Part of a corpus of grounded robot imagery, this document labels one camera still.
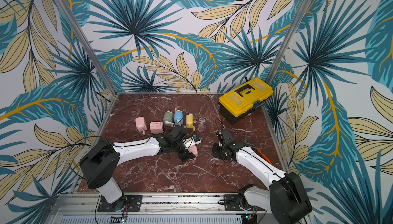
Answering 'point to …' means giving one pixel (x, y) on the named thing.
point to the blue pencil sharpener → (178, 116)
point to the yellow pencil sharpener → (189, 121)
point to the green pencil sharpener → (168, 118)
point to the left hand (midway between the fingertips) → (190, 151)
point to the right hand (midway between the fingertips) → (213, 152)
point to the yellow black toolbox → (234, 105)
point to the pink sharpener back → (156, 127)
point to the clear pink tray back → (201, 127)
